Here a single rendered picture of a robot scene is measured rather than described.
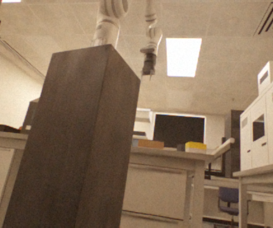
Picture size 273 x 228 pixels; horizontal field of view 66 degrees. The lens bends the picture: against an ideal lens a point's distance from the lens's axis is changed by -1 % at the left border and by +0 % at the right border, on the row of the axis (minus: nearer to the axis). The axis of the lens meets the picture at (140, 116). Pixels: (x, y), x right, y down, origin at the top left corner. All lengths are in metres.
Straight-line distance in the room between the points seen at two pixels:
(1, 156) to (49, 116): 0.97
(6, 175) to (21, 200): 0.89
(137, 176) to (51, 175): 0.68
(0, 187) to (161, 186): 0.98
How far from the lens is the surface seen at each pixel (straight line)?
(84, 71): 0.68
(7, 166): 1.59
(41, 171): 0.66
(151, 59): 1.28
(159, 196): 1.22
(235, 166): 3.35
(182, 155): 1.18
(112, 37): 0.85
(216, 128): 6.19
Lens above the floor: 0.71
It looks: 17 degrees up
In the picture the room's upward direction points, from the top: 8 degrees clockwise
